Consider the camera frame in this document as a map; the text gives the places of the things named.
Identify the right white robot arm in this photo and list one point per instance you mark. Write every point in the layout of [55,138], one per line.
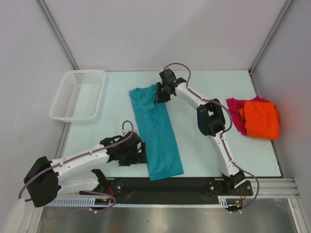
[210,121]

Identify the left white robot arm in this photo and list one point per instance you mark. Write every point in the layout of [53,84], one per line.
[48,179]

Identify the orange folded t shirt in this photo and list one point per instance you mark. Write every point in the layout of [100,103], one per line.
[261,120]

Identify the white slotted cable duct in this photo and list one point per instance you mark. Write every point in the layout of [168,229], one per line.
[93,202]

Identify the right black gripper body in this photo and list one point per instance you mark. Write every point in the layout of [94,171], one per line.
[162,93]

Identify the magenta folded t shirt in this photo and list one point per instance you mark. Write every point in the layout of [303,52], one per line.
[234,106]

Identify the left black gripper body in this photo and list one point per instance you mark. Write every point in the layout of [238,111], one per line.
[131,156]

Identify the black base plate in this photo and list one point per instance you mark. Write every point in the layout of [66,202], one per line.
[171,191]

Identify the teal t shirt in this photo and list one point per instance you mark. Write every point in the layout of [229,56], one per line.
[155,128]

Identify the aluminium frame rail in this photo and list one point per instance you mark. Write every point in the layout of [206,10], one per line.
[277,188]

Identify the white plastic basket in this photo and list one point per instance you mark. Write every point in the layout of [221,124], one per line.
[80,96]

